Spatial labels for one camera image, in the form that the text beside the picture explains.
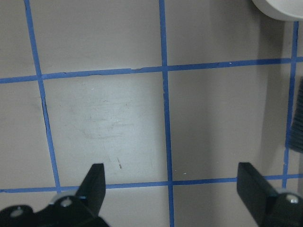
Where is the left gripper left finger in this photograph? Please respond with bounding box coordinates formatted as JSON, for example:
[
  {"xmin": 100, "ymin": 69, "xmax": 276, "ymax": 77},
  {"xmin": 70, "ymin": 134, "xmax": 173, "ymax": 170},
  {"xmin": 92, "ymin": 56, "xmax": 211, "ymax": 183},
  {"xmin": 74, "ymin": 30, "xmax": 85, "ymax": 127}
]
[{"xmin": 0, "ymin": 163, "xmax": 109, "ymax": 227}]

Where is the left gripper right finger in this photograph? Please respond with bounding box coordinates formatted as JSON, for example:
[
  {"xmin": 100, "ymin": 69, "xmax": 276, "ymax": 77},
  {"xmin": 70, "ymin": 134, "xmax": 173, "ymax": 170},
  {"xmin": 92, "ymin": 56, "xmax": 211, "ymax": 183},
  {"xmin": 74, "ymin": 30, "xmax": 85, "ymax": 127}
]
[{"xmin": 237, "ymin": 162, "xmax": 303, "ymax": 227}]

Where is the white dustpan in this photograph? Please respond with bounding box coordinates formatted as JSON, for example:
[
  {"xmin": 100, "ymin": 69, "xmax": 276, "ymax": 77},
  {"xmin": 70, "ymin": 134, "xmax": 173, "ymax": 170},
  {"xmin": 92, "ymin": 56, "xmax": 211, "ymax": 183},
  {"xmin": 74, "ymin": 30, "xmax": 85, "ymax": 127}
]
[{"xmin": 252, "ymin": 0, "xmax": 303, "ymax": 21}]

